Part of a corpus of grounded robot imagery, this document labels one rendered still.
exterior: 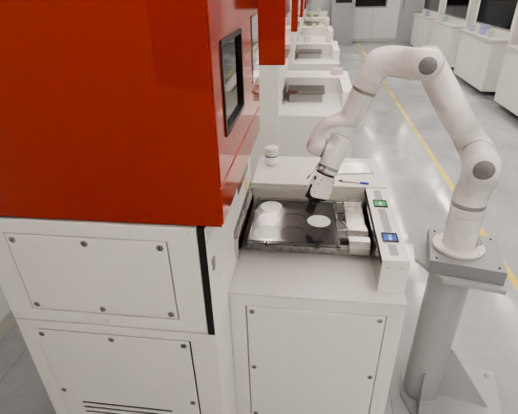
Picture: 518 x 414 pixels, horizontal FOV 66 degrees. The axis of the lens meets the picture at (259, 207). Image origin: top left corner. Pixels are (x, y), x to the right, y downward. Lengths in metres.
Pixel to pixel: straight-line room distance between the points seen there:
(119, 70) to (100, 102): 0.10
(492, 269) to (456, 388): 0.80
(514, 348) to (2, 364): 2.81
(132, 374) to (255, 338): 0.46
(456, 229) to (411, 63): 0.64
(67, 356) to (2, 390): 0.98
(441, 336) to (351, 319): 0.55
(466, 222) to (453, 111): 0.41
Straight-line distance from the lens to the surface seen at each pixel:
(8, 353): 2.78
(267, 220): 1.73
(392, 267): 1.46
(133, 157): 1.06
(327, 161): 1.60
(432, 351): 2.02
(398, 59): 1.48
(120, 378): 1.65
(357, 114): 1.54
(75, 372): 1.72
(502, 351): 2.69
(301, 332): 1.58
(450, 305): 1.85
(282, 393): 1.86
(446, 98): 1.51
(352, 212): 1.86
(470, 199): 1.61
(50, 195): 1.23
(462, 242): 1.69
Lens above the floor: 1.80
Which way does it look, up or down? 29 degrees down
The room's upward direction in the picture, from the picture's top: 1 degrees counter-clockwise
